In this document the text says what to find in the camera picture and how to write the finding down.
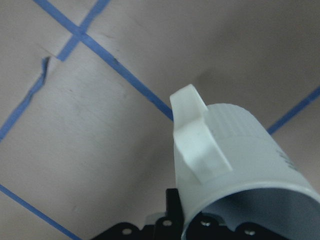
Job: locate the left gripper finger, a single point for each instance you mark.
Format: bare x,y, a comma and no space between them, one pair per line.
174,209

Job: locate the white grey-lined mug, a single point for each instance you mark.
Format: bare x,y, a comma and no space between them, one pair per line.
228,165

